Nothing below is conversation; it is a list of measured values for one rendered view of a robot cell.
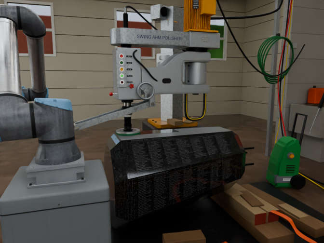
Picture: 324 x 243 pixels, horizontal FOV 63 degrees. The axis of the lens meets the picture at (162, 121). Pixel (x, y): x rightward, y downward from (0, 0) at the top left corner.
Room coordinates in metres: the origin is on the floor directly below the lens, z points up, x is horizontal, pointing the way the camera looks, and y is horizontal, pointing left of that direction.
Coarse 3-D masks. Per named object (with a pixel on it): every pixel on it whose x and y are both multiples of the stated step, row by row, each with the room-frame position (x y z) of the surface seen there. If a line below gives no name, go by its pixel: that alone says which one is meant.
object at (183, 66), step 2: (160, 62) 3.03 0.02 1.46; (158, 64) 3.07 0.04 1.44; (182, 64) 2.60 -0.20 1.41; (184, 64) 2.57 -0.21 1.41; (182, 66) 2.59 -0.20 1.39; (184, 66) 2.57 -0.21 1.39; (182, 68) 2.59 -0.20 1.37; (184, 68) 2.57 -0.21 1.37; (182, 70) 2.59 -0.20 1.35; (184, 70) 2.57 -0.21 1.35; (182, 72) 2.59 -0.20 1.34; (184, 72) 2.57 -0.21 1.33; (182, 74) 2.59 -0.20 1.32; (184, 74) 2.57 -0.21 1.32; (182, 76) 2.59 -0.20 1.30; (184, 76) 2.57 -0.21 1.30; (182, 78) 2.59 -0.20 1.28; (184, 78) 2.57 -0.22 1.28; (182, 80) 2.59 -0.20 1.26; (184, 80) 2.57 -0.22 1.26; (182, 82) 2.61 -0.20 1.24; (184, 82) 2.58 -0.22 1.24
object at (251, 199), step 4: (232, 188) 2.44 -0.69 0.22; (228, 192) 2.34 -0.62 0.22; (232, 192) 2.34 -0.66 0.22; (236, 192) 2.34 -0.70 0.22; (240, 192) 2.34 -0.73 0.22; (244, 192) 2.34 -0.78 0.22; (248, 192) 2.34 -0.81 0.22; (232, 196) 2.27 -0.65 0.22; (244, 196) 2.26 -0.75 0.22; (248, 196) 2.26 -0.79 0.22; (252, 196) 2.26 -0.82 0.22; (248, 200) 2.19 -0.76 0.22; (252, 200) 2.19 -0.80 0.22; (256, 200) 2.19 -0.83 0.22; (252, 204) 2.10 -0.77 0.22; (256, 204) 2.10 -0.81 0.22; (260, 204) 2.10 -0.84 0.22
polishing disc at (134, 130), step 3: (117, 129) 2.31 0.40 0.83; (120, 129) 2.31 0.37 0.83; (135, 129) 2.31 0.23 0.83; (138, 129) 2.31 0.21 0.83; (117, 132) 2.21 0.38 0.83; (120, 132) 2.19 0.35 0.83; (123, 132) 2.19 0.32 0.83; (126, 132) 2.19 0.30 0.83; (129, 132) 2.19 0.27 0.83; (132, 132) 2.19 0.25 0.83; (135, 132) 2.21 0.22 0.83; (138, 132) 2.24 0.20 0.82
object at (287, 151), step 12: (276, 144) 3.14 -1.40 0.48; (288, 144) 2.98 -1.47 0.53; (300, 144) 2.97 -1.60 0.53; (276, 156) 3.04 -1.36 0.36; (288, 156) 2.93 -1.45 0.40; (276, 168) 2.98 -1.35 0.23; (288, 168) 2.95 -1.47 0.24; (276, 180) 2.94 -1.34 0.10; (288, 180) 2.94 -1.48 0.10; (300, 180) 2.91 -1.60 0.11
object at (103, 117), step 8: (136, 104) 2.36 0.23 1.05; (144, 104) 2.27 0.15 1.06; (152, 104) 2.26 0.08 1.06; (112, 112) 2.28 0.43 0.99; (120, 112) 2.20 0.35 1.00; (128, 112) 2.22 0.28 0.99; (88, 120) 2.21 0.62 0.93; (96, 120) 2.13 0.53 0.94; (104, 120) 2.15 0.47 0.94; (80, 128) 2.08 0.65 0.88
